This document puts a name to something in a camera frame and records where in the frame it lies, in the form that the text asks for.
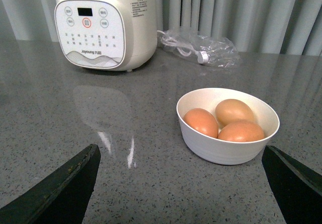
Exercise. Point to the clear plastic bag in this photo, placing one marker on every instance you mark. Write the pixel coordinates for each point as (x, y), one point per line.
(186, 43)

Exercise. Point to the brown egg front right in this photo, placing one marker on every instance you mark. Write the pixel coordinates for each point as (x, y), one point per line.
(242, 131)

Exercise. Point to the brown egg left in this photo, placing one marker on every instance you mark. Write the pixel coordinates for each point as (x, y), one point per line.
(202, 121)

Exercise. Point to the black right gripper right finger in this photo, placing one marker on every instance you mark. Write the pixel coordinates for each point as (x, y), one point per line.
(296, 187)

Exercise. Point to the cream electric cooker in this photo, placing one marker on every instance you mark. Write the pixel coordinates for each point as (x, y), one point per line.
(115, 35)

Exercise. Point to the white bowl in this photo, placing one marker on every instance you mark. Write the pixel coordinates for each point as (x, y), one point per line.
(220, 151)

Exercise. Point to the pale brown egg back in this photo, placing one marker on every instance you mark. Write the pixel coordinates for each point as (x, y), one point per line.
(231, 110)

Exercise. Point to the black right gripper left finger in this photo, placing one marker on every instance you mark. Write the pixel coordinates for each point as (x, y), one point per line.
(62, 197)

